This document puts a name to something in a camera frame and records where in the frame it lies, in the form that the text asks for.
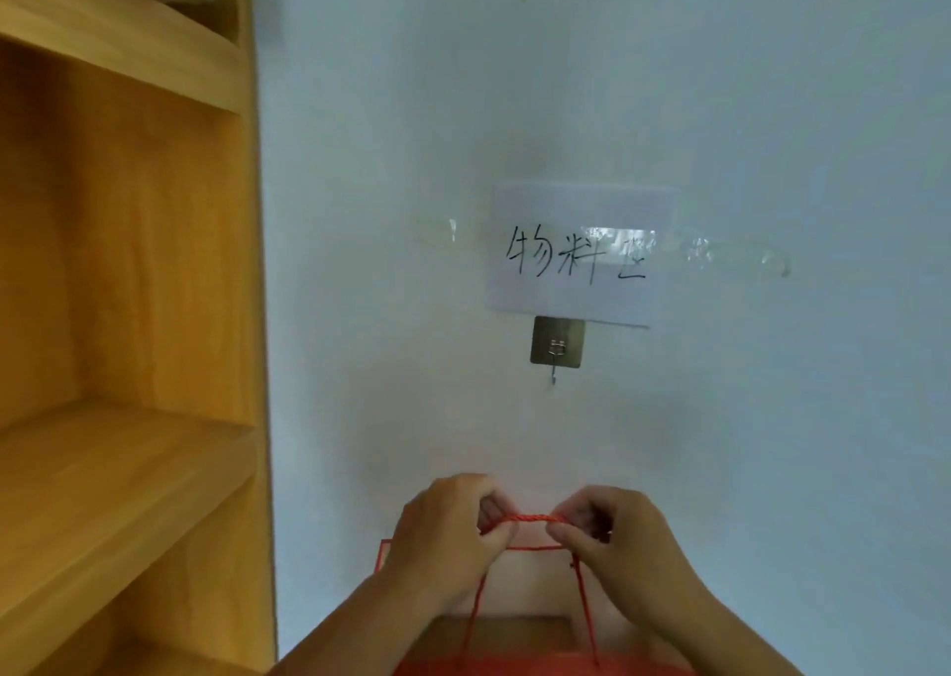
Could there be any person's left forearm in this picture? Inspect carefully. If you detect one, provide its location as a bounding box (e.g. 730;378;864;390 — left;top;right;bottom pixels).
267;569;447;676

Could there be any clear tape strip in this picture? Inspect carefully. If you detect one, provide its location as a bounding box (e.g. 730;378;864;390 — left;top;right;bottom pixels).
672;227;792;280

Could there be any wooden shelf unit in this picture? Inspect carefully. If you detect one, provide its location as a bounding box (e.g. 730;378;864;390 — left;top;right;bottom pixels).
0;0;277;676

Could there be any person's left hand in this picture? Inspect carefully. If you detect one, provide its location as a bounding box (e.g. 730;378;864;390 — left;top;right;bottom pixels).
380;473;518;614

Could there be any metal adhesive wall hook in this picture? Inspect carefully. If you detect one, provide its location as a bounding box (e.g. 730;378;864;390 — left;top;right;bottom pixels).
530;316;587;391

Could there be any person's right hand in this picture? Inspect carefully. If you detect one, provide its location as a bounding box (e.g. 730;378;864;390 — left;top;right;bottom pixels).
548;485;705;617

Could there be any red paper gift bag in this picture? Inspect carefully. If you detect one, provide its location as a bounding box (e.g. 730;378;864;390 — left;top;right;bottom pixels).
374;514;699;676

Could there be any white handwritten paper sign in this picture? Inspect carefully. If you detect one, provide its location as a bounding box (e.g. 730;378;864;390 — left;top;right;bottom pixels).
486;184;680;329

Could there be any person's right forearm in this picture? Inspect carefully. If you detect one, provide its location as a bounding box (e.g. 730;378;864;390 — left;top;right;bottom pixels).
630;585;805;676

